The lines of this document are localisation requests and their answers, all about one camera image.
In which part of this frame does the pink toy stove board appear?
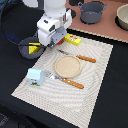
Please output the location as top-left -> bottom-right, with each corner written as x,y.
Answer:
66,0 -> 128,43

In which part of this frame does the toy knife wooden handle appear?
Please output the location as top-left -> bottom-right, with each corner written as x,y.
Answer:
58,49 -> 97,64

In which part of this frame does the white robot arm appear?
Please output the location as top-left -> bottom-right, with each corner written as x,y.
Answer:
22,0 -> 72,46

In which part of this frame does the large grey pot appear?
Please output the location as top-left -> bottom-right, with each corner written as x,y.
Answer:
78,1 -> 108,24

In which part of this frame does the black stove burner disc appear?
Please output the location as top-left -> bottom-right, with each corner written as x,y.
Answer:
71,9 -> 76,19

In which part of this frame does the red toy pepper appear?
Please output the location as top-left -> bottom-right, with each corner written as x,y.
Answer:
57,38 -> 65,44

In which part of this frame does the woven beige placemat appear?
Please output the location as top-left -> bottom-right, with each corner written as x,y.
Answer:
12,38 -> 113,128

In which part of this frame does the light blue milk carton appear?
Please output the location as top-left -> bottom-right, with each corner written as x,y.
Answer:
27,68 -> 45,86

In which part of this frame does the round wooden plate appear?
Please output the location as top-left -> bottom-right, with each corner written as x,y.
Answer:
54,55 -> 82,78

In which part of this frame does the yellow toy butter box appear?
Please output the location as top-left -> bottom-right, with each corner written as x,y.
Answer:
65,34 -> 81,46

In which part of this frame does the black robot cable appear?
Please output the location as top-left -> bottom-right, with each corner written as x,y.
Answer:
0,0 -> 43,48

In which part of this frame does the yellow toy cheese wedge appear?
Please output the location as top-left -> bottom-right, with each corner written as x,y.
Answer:
29,46 -> 41,54

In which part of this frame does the small grey pot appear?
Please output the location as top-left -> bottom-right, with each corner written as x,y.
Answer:
18,37 -> 45,59

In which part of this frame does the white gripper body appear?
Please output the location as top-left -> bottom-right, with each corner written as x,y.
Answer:
37,9 -> 72,46

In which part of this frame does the beige bowl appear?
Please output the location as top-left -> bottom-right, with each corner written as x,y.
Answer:
117,4 -> 128,31

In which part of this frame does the toy fork wooden handle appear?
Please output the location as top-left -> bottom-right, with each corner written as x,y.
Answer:
44,71 -> 84,89

